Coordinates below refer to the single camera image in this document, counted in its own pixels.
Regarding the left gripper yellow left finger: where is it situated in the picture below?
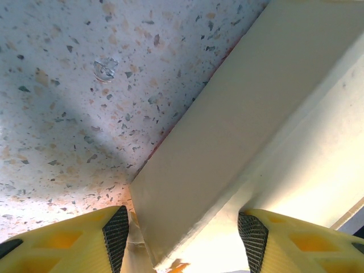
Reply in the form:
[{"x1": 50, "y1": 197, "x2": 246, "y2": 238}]
[{"x1": 0, "y1": 205, "x2": 130, "y2": 273}]

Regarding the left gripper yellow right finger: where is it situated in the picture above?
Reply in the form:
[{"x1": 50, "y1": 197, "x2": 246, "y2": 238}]
[{"x1": 237, "y1": 209, "x2": 364, "y2": 273}]

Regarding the yellow paper box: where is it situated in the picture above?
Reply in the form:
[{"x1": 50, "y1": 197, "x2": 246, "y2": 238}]
[{"x1": 121, "y1": 0, "x2": 364, "y2": 273}]

